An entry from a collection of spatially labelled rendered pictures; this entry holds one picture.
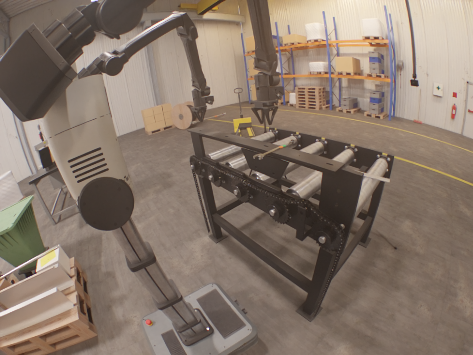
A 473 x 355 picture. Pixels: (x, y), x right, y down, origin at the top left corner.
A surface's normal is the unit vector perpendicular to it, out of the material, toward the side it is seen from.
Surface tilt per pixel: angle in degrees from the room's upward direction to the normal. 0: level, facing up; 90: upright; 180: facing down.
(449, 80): 90
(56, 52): 90
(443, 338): 0
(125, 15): 113
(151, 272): 90
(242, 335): 0
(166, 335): 0
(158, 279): 90
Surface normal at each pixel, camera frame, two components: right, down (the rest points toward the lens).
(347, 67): -0.78, 0.37
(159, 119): 0.56, 0.32
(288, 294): -0.12, -0.88
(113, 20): 0.74, 0.55
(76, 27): 0.68, 0.44
